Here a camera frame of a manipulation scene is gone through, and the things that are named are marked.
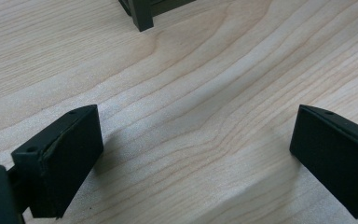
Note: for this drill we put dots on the black two-tier metal rack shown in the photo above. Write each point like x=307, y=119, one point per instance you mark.
x=143, y=12

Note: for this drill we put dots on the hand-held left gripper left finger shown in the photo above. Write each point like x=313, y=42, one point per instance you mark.
x=62, y=161

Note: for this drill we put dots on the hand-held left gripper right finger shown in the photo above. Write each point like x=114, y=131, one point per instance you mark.
x=338, y=165

